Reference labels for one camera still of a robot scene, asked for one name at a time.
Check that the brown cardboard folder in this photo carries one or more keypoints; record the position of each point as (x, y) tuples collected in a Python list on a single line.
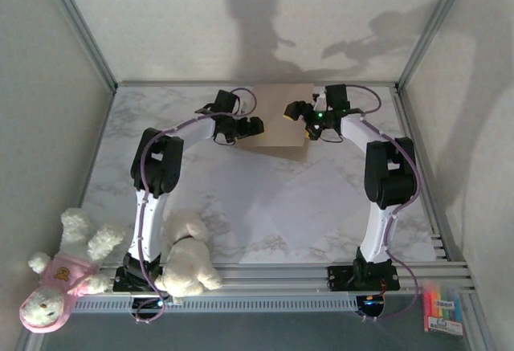
[(273, 98)]

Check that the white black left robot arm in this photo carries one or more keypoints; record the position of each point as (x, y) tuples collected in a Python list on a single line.
[(146, 222)]

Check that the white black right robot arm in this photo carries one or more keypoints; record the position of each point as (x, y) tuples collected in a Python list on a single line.
[(377, 230)]

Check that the white plush dog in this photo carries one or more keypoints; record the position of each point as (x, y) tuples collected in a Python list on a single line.
[(188, 262)]

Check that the highlighter pen pack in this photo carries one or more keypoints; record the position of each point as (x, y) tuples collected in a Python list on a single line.
[(441, 311)]

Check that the white plush toy pink outfit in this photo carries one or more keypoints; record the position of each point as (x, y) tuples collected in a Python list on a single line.
[(44, 311)]

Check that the aluminium back rail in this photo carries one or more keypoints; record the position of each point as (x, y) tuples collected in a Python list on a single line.
[(180, 84)]

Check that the aluminium frame post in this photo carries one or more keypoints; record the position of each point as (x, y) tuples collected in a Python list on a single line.
[(82, 29), (431, 29)]

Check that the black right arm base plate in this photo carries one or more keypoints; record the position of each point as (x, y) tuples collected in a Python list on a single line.
[(339, 278)]

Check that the aluminium front rail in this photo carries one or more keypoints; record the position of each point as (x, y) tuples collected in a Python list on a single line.
[(273, 276)]

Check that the aluminium side rail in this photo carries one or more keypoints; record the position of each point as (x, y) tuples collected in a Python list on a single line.
[(441, 246)]

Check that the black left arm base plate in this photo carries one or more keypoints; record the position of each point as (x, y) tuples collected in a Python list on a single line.
[(120, 282)]

